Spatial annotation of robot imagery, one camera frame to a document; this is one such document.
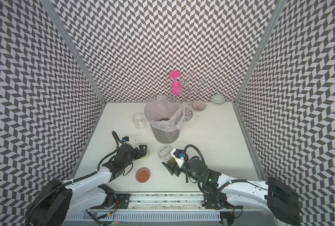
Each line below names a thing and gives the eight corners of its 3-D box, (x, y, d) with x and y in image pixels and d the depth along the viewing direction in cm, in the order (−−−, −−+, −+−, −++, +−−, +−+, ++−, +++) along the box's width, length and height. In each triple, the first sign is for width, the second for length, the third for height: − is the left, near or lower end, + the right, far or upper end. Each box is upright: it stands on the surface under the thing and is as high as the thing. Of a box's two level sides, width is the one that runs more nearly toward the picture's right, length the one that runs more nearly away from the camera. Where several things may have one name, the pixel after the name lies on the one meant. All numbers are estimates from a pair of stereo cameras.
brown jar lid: (135, 182, 81) (134, 181, 79) (137, 168, 86) (136, 167, 84) (149, 182, 81) (149, 181, 79) (151, 168, 86) (150, 167, 84)
